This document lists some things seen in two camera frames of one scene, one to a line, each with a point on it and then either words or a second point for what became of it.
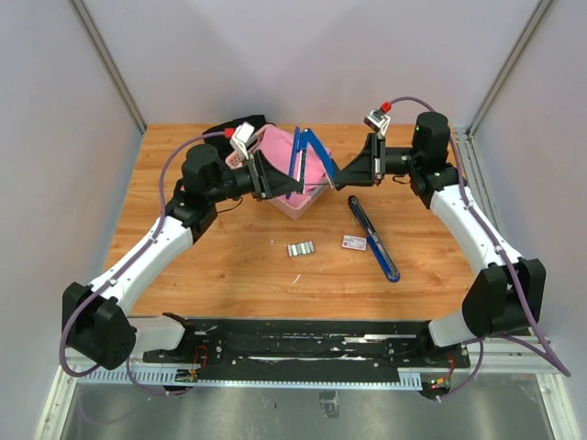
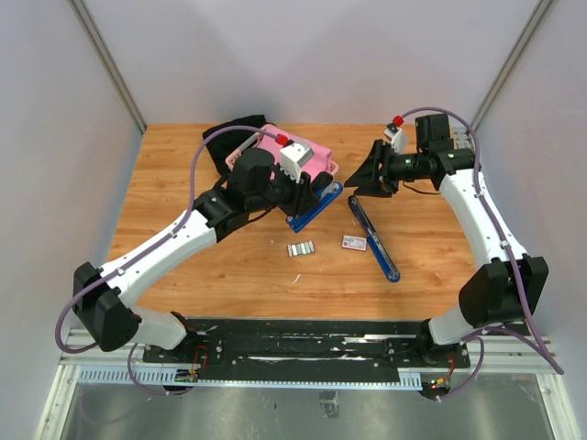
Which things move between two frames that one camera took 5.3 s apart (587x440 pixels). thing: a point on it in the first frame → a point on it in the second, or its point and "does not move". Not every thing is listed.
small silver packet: [301, 247] does not move
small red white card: [354, 243] does not move
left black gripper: [267, 181] → [303, 196]
